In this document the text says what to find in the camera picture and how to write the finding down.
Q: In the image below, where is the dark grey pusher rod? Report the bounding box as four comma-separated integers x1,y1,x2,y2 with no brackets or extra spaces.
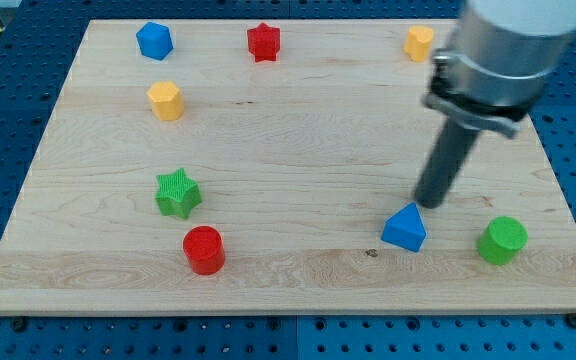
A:
414,119,480,209

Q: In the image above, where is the red star block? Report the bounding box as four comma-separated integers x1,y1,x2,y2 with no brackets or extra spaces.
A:
247,23,281,62

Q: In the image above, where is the red cylinder block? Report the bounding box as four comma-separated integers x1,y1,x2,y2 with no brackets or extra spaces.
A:
182,226,225,275

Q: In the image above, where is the green cylinder block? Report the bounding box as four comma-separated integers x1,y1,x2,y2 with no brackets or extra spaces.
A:
477,216,528,265

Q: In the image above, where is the green star block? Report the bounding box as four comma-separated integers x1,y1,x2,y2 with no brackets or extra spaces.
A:
155,168,202,219

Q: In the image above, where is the wooden board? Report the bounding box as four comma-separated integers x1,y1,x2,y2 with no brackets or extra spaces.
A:
0,20,576,316

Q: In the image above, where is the robot arm silver white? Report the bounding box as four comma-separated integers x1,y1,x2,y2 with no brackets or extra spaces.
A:
414,0,576,208

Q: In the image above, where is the blue triangle block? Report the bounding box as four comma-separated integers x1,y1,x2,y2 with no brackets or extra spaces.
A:
381,203,427,252

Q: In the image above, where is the yellow hexagon block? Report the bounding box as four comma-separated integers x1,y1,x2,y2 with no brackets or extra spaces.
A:
146,81,185,121

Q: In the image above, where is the yellow heart block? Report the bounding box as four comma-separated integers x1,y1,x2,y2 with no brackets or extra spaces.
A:
404,25,435,62

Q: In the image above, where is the blue cube block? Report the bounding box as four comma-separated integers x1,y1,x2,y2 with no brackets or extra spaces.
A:
136,22,173,61

